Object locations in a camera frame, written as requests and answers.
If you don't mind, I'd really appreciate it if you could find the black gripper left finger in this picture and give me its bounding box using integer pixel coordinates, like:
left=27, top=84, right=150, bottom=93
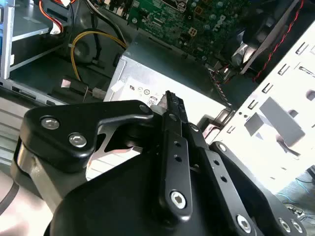
left=11, top=90, right=194, bottom=226

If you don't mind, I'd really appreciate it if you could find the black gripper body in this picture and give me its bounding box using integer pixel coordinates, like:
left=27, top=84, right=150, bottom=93
left=44, top=118, right=232, bottom=236

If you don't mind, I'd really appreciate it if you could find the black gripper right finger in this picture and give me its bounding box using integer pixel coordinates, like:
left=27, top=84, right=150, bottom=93
left=176, top=95, right=310, bottom=236

